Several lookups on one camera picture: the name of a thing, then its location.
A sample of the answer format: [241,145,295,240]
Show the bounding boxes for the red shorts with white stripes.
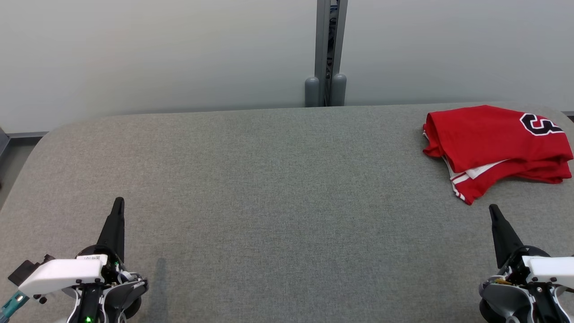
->
[507,158,572,184]

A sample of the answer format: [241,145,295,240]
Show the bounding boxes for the grey rounded post foot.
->
[330,73,348,107]
[305,76,321,108]

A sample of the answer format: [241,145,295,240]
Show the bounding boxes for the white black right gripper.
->
[489,204,574,282]

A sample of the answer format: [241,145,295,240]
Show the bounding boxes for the red white sports jersey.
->
[423,105,574,205]

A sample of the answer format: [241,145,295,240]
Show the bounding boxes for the grey fabric sofa seat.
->
[0,102,574,323]

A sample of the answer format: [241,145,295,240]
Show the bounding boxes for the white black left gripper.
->
[18,197,126,297]

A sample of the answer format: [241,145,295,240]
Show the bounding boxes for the grey vertical partition post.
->
[314,0,348,107]

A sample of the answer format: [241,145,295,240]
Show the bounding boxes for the teal left cable connector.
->
[0,291,30,320]

